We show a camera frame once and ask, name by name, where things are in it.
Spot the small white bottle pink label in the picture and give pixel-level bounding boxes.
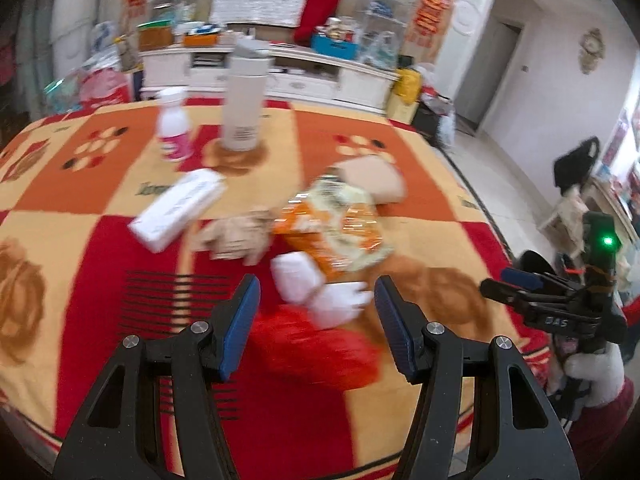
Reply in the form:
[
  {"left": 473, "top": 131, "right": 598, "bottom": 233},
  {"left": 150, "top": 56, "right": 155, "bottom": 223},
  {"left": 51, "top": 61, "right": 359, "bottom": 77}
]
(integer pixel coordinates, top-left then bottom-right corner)
[{"left": 156, "top": 87, "right": 193, "bottom": 162}]

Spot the white television cabinet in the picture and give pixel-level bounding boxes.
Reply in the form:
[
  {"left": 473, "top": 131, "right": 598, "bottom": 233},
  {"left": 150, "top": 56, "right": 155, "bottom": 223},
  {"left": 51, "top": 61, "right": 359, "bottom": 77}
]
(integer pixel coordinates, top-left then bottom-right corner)
[{"left": 137, "top": 40, "right": 401, "bottom": 111}]

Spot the person's right hand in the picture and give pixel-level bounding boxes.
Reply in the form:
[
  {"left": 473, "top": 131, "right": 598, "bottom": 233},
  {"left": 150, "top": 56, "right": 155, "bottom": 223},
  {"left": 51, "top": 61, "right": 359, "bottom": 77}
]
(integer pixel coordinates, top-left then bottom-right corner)
[{"left": 564, "top": 342, "right": 627, "bottom": 408}]

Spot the white medicine box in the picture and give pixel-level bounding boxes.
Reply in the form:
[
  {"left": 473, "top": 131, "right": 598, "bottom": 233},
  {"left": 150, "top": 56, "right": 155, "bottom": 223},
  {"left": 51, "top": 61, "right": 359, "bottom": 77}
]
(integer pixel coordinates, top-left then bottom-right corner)
[{"left": 127, "top": 167, "right": 227, "bottom": 253}]

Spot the interior door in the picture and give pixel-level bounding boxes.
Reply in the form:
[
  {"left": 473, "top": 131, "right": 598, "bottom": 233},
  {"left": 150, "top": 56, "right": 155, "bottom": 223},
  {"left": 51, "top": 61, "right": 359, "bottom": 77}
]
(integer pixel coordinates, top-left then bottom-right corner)
[{"left": 472, "top": 17, "right": 523, "bottom": 131}]

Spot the white cushioned chair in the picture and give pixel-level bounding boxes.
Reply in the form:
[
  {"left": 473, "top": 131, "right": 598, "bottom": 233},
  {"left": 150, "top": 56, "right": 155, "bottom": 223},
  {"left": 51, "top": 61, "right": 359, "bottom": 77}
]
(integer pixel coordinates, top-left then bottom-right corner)
[{"left": 540, "top": 180, "right": 593, "bottom": 246}]

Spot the black shopping bag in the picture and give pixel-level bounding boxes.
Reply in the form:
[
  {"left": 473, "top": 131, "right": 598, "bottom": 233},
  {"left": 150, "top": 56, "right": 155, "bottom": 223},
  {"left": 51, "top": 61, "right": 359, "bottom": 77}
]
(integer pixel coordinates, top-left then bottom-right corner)
[{"left": 412, "top": 102, "right": 443, "bottom": 136}]

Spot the yellow bag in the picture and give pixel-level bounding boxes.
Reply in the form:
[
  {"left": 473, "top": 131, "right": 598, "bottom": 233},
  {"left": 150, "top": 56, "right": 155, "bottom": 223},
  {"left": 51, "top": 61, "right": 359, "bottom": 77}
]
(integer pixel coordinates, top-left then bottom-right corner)
[{"left": 395, "top": 67, "right": 423, "bottom": 106}]

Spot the clear plastic bag teal print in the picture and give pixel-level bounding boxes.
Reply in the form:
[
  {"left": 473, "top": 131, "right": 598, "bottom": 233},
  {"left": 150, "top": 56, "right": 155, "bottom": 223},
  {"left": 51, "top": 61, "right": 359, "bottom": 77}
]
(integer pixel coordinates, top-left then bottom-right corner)
[{"left": 360, "top": 30, "right": 398, "bottom": 68}]

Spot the grey curtain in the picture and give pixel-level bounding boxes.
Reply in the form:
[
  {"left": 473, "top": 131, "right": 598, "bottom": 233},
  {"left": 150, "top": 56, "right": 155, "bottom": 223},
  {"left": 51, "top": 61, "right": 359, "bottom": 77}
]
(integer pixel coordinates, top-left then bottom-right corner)
[{"left": 15, "top": 0, "right": 61, "bottom": 111}]

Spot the blue plastic basket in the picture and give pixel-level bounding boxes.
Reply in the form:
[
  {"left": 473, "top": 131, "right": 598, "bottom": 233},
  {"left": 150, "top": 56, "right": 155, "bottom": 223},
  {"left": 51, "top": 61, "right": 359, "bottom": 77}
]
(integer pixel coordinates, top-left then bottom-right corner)
[{"left": 310, "top": 32, "right": 361, "bottom": 60}]

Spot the checkered printed blanket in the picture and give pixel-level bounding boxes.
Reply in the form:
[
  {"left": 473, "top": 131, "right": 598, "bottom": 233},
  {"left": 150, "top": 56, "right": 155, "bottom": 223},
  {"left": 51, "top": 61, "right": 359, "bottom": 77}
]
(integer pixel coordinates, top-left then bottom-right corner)
[{"left": 0, "top": 97, "right": 556, "bottom": 480}]

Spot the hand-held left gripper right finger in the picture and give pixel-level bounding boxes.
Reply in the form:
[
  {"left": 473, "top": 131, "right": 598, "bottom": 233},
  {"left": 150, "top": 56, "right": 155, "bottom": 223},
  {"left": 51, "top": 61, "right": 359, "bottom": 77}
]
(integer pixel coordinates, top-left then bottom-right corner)
[{"left": 374, "top": 275, "right": 583, "bottom": 480}]

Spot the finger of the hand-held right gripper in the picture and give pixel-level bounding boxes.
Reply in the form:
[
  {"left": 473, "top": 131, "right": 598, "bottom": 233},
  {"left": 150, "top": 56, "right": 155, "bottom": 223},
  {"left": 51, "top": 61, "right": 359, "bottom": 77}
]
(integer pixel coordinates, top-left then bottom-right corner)
[
  {"left": 479, "top": 279, "right": 576, "bottom": 316},
  {"left": 501, "top": 267, "right": 581, "bottom": 293}
]

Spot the white desk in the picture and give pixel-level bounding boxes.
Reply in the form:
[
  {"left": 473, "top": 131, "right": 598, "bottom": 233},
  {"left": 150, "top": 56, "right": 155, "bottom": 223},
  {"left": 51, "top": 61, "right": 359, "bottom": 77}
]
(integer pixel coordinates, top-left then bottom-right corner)
[{"left": 585, "top": 175, "right": 640, "bottom": 241}]

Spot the white plastic bag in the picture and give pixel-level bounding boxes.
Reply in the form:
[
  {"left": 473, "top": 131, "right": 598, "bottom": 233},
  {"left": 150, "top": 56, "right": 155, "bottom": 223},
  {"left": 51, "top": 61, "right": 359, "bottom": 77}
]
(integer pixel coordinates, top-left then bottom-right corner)
[{"left": 435, "top": 110, "right": 458, "bottom": 148}]

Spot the red and grey plastic bag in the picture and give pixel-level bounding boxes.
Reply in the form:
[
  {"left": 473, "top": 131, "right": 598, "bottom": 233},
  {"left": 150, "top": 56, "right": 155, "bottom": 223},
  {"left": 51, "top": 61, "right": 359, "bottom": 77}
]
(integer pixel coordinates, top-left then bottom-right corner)
[{"left": 420, "top": 62, "right": 453, "bottom": 111}]

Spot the black jacket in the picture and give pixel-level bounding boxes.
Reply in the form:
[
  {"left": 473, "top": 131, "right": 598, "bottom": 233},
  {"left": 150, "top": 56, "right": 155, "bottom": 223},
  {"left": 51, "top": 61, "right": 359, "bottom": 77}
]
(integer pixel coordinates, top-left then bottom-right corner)
[{"left": 552, "top": 135, "right": 601, "bottom": 196}]

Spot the white thermos bottle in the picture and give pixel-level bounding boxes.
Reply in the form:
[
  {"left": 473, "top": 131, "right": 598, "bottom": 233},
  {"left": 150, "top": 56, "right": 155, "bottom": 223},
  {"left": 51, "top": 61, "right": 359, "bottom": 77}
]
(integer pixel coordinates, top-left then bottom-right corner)
[{"left": 220, "top": 39, "right": 273, "bottom": 152}]

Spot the white tissue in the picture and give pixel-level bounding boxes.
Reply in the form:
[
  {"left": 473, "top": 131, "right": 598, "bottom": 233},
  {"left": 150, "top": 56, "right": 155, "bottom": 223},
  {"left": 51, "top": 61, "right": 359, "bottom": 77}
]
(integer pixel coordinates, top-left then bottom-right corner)
[
  {"left": 270, "top": 251, "right": 323, "bottom": 306},
  {"left": 307, "top": 280, "right": 375, "bottom": 331}
]

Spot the red hanging wall decoration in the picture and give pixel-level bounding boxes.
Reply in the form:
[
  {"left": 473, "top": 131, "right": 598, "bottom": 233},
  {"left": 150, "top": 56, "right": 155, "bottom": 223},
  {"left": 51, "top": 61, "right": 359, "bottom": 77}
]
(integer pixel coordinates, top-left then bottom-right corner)
[{"left": 410, "top": 0, "right": 453, "bottom": 46}]

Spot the person's right forearm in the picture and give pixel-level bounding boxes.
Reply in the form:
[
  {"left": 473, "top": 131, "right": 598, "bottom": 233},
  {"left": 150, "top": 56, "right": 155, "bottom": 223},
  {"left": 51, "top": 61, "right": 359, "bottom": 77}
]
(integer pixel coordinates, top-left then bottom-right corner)
[{"left": 565, "top": 380, "right": 640, "bottom": 480}]

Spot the brown paper cup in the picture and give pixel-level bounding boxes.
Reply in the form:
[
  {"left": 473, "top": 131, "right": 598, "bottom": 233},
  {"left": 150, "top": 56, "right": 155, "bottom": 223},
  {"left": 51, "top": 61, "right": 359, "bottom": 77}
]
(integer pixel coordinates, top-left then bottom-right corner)
[{"left": 334, "top": 154, "right": 407, "bottom": 205}]

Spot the clear plastic bag blue print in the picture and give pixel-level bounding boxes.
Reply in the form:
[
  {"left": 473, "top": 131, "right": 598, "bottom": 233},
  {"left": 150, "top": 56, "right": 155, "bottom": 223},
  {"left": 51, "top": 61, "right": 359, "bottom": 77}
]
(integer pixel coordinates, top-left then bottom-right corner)
[{"left": 90, "top": 20, "right": 118, "bottom": 56}]

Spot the red cloth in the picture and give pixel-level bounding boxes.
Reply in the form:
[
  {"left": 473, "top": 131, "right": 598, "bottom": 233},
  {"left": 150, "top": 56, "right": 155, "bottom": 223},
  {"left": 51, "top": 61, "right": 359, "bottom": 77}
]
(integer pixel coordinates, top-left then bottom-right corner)
[{"left": 292, "top": 0, "right": 352, "bottom": 45}]

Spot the orange box green lid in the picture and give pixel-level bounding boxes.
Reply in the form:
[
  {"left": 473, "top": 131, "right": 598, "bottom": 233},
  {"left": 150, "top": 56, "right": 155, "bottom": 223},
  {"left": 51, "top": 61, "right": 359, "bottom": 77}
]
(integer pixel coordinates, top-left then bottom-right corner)
[{"left": 137, "top": 20, "right": 173, "bottom": 52}]

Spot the teal tissue pack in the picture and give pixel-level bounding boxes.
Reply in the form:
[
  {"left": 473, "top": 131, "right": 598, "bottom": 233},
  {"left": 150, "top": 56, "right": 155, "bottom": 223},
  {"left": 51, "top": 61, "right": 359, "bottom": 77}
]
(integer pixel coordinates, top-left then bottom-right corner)
[{"left": 42, "top": 75, "right": 83, "bottom": 111}]

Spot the cream paper bag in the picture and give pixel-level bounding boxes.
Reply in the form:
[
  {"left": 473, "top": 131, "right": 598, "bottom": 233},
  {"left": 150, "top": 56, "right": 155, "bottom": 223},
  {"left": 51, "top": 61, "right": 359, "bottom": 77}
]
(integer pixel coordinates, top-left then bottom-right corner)
[{"left": 387, "top": 92, "right": 418, "bottom": 123}]

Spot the pink red shopping bag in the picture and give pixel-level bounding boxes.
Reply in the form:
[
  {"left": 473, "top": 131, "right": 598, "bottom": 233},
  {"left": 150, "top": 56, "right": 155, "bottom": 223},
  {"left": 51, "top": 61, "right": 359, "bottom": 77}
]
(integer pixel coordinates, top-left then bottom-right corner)
[{"left": 80, "top": 67, "right": 131, "bottom": 106}]

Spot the ornate wall clock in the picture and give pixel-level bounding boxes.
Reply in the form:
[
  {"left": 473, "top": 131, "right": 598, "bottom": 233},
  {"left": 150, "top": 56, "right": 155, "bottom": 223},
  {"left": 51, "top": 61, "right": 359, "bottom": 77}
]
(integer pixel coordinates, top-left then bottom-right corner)
[{"left": 577, "top": 27, "right": 607, "bottom": 76}]

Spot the large plastic snack packet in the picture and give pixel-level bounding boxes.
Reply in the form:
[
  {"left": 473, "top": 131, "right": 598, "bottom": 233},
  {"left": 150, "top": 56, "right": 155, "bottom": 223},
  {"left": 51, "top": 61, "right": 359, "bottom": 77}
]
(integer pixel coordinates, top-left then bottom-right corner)
[{"left": 272, "top": 174, "right": 393, "bottom": 283}]

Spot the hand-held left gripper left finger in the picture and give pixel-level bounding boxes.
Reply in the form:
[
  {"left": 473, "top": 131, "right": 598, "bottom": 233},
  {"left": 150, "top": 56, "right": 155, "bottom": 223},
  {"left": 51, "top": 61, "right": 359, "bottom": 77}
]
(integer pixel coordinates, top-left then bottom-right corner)
[{"left": 52, "top": 274, "right": 262, "bottom": 480}]

